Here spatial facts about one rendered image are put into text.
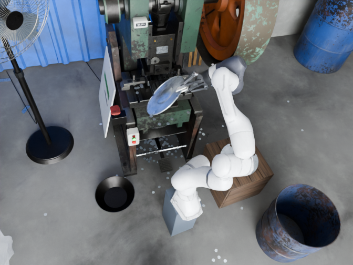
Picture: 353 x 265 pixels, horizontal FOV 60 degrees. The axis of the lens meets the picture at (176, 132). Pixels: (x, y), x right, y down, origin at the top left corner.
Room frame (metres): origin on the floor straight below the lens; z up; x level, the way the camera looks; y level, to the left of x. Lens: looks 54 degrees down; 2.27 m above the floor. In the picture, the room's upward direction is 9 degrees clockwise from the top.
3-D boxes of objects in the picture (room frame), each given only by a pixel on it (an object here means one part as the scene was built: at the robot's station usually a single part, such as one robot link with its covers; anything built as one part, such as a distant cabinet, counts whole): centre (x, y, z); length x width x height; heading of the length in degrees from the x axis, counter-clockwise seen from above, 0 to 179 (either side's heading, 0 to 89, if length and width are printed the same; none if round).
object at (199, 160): (0.85, -0.14, 0.71); 0.18 x 0.11 x 0.25; 142
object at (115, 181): (0.94, 0.39, 0.04); 0.30 x 0.30 x 0.07
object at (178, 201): (0.79, -0.14, 0.52); 0.22 x 0.19 x 0.14; 31
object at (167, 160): (1.42, 0.14, 0.14); 0.59 x 0.10 x 0.05; 24
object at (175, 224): (0.83, -0.11, 0.23); 0.18 x 0.18 x 0.45; 31
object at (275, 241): (0.84, -0.91, 0.24); 0.42 x 0.42 x 0.48
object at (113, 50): (1.56, 0.50, 0.45); 0.92 x 0.12 x 0.90; 24
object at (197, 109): (1.78, 0.01, 0.45); 0.92 x 0.12 x 0.90; 24
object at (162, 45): (1.50, 0.18, 1.04); 0.17 x 0.15 x 0.30; 24
